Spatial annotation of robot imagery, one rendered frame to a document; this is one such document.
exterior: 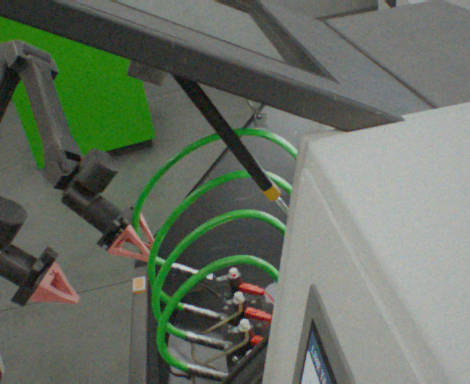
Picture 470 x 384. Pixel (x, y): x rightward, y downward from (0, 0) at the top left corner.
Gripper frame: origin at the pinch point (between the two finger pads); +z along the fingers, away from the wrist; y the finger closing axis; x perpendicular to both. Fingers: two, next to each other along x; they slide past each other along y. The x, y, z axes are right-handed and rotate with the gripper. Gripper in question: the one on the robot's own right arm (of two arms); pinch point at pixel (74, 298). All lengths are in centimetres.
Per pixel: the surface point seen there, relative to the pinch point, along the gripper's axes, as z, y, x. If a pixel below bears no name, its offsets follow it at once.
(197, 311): 21.8, 5.5, 7.8
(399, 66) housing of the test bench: 23, 63, 21
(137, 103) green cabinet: -14, -125, 326
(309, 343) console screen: 19, 44, -31
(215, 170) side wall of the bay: 15, 12, 49
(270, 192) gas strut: 10.4, 46.2, -12.1
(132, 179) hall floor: 14, -154, 276
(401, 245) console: 14, 61, -36
